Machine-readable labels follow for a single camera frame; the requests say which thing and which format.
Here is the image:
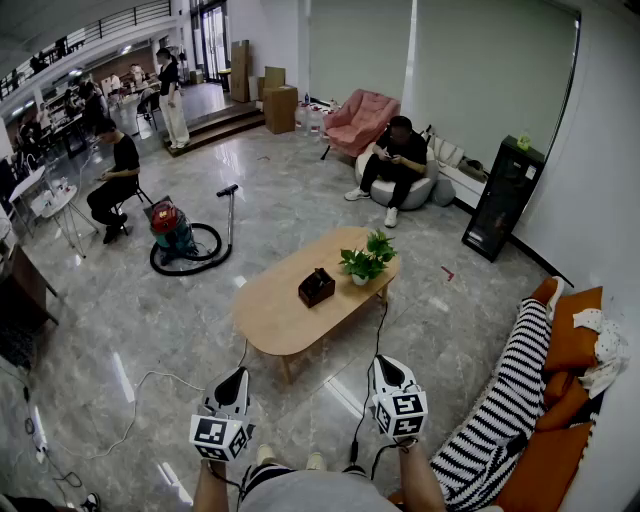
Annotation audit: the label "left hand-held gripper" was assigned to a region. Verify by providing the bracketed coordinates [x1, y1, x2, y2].
[188, 366, 257, 463]

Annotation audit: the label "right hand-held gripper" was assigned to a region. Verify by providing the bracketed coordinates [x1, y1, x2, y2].
[369, 353, 430, 443]

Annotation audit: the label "dark brown remote holder box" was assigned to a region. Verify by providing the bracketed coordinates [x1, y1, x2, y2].
[297, 268, 337, 309]

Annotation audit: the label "person's left forearm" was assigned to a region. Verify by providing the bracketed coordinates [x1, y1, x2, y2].
[192, 457, 241, 512]

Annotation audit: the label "person's right forearm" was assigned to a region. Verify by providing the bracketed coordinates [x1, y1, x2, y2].
[397, 435, 449, 512]

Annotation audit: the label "large cardboard box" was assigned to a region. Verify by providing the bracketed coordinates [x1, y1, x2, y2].
[262, 84, 300, 135]

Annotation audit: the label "oval wooden coffee table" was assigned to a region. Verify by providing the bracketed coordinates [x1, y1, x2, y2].
[230, 225, 402, 386]

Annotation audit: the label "black white striped blanket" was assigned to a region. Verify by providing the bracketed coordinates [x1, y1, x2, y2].
[429, 298, 554, 511]

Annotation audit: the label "green potted plant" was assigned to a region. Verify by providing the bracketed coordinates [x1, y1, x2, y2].
[338, 228, 400, 287]

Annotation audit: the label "person's grey t-shirt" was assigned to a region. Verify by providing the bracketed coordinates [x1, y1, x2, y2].
[238, 468, 401, 512]

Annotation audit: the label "red and teal vacuum cleaner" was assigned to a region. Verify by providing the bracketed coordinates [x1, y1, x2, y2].
[149, 199, 199, 262]

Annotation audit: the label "orange sofa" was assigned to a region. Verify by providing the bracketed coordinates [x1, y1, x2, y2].
[492, 276, 606, 512]

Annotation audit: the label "white beanbag seat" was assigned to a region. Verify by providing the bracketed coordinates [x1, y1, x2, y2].
[354, 142, 441, 211]

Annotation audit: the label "grey round cushion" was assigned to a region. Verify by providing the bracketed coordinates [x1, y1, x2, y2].
[432, 177, 457, 208]

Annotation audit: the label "white power strip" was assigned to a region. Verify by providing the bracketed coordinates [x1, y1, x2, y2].
[28, 404, 50, 464]

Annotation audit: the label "grey board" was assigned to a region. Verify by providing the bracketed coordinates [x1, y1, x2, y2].
[143, 195, 174, 222]

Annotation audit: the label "white low bench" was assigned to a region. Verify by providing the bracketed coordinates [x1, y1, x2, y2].
[437, 162, 487, 211]

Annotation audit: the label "black glass-door cabinet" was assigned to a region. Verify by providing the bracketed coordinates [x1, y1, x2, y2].
[460, 134, 547, 264]

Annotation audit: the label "white dotted cloth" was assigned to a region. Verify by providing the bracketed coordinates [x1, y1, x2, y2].
[572, 307, 632, 400]

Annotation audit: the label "black folding chair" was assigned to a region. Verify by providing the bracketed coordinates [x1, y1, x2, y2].
[107, 174, 154, 237]

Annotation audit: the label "olive bag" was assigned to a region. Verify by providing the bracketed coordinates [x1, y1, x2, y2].
[457, 157, 490, 184]

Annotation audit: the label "cream tote bag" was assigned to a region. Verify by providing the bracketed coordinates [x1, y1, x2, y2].
[428, 133, 466, 169]

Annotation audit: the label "white side table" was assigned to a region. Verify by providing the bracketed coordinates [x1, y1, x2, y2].
[29, 184, 101, 260]

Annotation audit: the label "pink armchair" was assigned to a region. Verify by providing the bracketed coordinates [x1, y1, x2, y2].
[322, 88, 402, 159]

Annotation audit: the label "dark wooden steps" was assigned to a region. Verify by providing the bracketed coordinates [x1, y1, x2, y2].
[163, 106, 267, 159]

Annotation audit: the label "white folding table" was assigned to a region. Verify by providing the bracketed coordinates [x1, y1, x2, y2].
[7, 164, 49, 239]

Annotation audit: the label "white roller blind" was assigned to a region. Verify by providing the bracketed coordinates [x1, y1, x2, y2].
[414, 0, 582, 174]
[309, 0, 414, 104]

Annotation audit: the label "glass entrance door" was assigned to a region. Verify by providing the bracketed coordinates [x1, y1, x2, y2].
[189, 0, 231, 84]

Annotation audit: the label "black balcony railing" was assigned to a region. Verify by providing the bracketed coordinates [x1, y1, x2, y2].
[0, 0, 174, 101]

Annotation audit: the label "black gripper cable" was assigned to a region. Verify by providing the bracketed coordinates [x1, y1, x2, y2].
[348, 299, 419, 484]

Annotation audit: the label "white floor cable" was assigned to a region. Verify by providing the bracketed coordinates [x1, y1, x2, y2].
[49, 369, 206, 461]

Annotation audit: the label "black vacuum hose with wand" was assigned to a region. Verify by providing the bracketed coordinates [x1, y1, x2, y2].
[148, 183, 241, 278]

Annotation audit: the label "black floor cable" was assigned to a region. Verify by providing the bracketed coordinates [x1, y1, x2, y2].
[19, 382, 84, 501]

